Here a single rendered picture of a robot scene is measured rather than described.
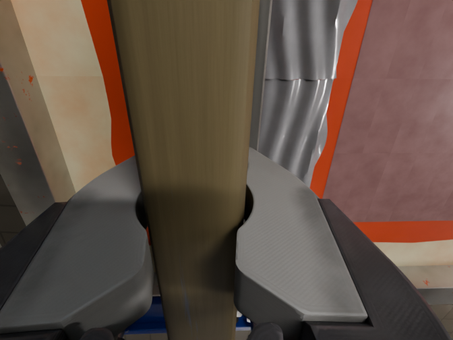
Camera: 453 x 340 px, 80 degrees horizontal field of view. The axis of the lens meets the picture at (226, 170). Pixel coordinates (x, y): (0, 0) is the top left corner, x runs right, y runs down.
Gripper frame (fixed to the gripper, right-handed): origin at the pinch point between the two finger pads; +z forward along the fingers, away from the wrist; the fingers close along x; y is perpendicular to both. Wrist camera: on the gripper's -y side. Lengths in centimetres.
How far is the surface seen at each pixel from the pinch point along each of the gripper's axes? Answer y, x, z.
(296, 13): -5.2, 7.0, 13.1
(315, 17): -4.9, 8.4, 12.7
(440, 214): 15.7, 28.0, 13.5
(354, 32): -3.8, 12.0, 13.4
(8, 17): -4.6, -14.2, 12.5
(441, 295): 26.7, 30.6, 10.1
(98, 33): -3.5, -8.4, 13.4
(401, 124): 4.1, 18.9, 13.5
